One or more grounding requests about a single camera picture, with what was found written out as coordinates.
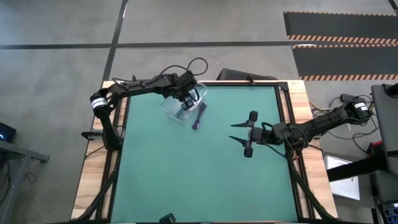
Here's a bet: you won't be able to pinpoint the black rounded object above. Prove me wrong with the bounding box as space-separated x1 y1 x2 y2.
159 213 177 224

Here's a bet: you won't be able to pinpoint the grey side table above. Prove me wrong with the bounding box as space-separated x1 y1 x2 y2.
0 139 50 224

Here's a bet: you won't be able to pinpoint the black beam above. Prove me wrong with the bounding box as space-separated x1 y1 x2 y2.
326 154 389 183

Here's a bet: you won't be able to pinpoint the white paper sheet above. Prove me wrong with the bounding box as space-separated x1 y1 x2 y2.
323 154 361 201

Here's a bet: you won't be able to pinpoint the black hazard-striped floor mat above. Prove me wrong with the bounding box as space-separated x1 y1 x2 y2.
283 11 398 45
291 44 398 82

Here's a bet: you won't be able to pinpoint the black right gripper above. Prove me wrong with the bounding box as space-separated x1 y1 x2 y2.
229 111 266 158

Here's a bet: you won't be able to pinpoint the black box behind table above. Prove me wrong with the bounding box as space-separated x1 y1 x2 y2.
216 68 278 82

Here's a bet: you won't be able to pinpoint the green table mat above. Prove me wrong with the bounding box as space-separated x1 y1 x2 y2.
111 85 299 223

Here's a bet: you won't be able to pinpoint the grey cart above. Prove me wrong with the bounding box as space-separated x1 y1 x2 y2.
371 82 398 203

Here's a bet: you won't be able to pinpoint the black purple USB-C cable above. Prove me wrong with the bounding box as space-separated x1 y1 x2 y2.
192 102 208 131

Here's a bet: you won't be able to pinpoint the black keypad device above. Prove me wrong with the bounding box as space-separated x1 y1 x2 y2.
377 202 398 224

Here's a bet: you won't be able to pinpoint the black device with blue light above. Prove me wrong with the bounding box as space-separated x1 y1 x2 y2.
0 122 17 143

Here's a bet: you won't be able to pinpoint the clear plastic container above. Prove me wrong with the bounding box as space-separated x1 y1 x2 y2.
160 81 208 125

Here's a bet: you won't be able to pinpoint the black aluminium table frame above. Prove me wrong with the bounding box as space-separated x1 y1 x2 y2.
73 80 338 224

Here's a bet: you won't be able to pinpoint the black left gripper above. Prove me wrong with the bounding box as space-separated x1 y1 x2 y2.
177 71 200 111

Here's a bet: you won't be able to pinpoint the tangled floor cables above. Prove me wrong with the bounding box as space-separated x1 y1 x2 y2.
309 94 379 153

